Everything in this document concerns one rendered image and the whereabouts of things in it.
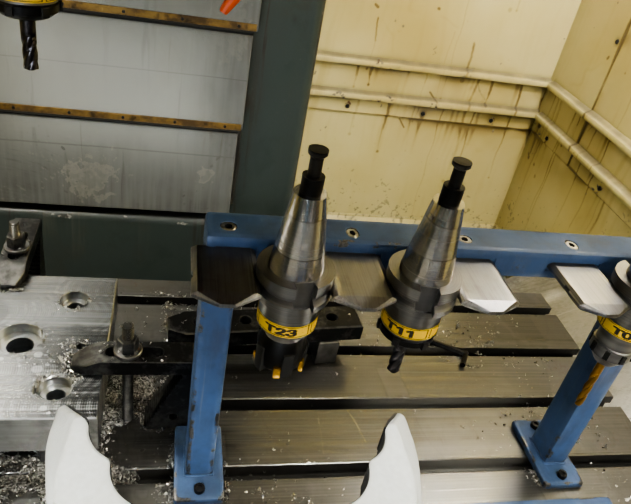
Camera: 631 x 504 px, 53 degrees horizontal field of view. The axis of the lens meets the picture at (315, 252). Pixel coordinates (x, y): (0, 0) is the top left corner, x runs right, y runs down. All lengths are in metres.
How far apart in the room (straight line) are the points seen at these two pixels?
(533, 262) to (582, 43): 1.04
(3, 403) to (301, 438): 0.33
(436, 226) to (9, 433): 0.47
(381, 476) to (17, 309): 0.61
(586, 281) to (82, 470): 0.48
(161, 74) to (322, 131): 0.60
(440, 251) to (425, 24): 1.05
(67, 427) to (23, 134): 0.88
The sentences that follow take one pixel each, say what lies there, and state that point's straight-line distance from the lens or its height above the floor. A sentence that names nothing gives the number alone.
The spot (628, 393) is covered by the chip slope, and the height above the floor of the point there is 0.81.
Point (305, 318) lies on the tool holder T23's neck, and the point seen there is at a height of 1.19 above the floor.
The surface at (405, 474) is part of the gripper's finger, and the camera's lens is 0.28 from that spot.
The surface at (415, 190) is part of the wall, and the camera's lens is 1.69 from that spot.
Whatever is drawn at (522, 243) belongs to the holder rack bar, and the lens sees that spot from 0.62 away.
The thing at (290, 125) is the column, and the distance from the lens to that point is 1.13.
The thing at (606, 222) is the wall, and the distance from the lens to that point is 1.46.
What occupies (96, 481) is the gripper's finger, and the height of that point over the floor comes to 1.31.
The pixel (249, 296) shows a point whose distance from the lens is 0.48.
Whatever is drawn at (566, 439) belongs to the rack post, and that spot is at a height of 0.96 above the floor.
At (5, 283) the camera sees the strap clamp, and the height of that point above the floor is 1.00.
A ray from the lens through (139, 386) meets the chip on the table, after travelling 0.84.
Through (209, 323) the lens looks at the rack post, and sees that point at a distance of 0.58.
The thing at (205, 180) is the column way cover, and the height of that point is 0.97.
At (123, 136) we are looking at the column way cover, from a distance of 1.10.
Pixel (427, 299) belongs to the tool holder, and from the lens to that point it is 0.53.
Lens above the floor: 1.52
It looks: 34 degrees down
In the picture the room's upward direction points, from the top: 12 degrees clockwise
